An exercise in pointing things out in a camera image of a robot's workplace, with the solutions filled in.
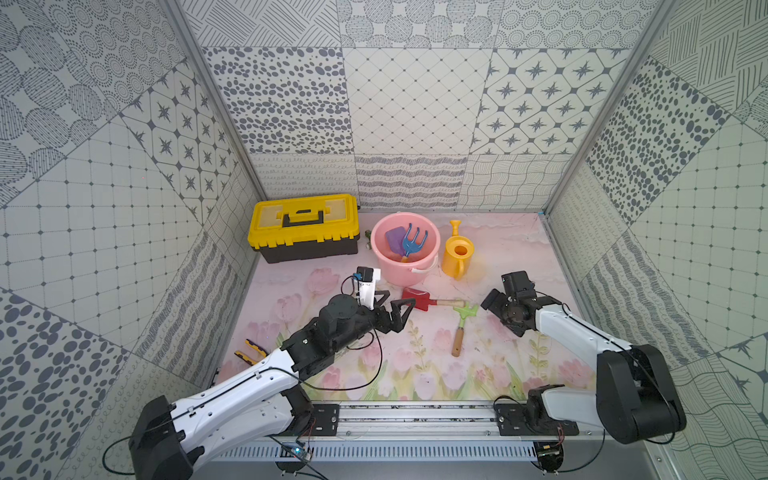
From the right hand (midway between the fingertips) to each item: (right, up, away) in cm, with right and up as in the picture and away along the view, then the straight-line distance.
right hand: (497, 313), depth 90 cm
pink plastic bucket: (-32, +13, +1) cm, 35 cm away
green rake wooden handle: (-13, -7, -4) cm, 15 cm away
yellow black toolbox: (-61, +27, +4) cm, 66 cm away
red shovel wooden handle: (-12, +3, +2) cm, 13 cm away
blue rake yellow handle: (-26, +21, +9) cm, 35 cm away
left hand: (-30, +11, -21) cm, 38 cm away
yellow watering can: (-12, +18, +4) cm, 22 cm away
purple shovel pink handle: (-32, +23, +8) cm, 40 cm away
